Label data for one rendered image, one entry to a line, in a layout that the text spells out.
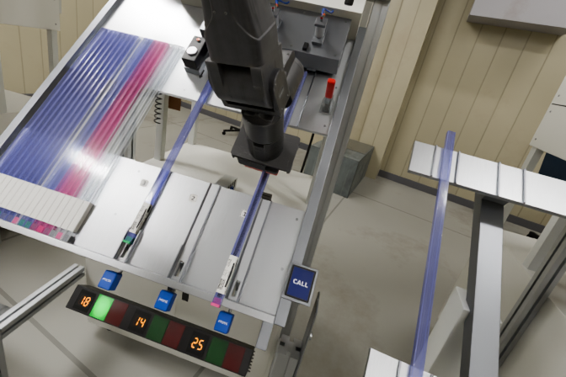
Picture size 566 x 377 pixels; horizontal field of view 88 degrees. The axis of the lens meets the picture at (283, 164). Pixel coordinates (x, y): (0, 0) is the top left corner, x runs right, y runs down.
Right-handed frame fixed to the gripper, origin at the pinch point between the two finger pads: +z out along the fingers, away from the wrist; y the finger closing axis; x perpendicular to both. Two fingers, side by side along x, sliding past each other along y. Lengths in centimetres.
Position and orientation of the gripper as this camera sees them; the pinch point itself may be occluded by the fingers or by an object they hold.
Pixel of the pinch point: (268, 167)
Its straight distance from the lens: 56.9
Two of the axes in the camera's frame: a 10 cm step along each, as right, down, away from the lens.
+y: -9.5, -2.8, 1.2
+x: -3.0, 8.6, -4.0
